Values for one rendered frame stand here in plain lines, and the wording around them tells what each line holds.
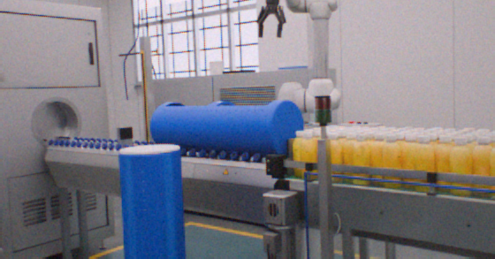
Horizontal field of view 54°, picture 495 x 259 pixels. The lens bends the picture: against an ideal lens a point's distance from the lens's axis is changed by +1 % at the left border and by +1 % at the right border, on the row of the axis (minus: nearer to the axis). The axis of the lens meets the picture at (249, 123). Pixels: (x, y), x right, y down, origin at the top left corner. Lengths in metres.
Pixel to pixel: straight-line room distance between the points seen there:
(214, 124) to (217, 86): 2.26
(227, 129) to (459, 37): 3.04
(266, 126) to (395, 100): 3.02
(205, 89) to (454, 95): 2.37
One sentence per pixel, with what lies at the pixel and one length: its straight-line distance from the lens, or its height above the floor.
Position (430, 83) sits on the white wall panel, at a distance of 5.00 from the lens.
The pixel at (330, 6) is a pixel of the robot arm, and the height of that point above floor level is 1.78.
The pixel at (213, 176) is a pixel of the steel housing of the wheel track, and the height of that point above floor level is 0.85.
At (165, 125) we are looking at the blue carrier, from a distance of 2.72.
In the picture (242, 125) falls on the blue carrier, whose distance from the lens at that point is 2.32.
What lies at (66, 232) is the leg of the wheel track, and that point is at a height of 0.29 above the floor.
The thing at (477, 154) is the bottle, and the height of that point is 1.04.
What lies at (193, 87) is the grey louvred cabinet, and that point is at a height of 1.33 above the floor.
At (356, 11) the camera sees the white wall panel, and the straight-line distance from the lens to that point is 5.33.
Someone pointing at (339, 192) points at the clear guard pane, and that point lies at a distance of 1.91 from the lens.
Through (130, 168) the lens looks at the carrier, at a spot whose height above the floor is 0.96.
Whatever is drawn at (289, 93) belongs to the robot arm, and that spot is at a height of 1.26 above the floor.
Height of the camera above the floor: 1.30
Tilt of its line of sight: 4 degrees down
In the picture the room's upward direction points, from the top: 2 degrees counter-clockwise
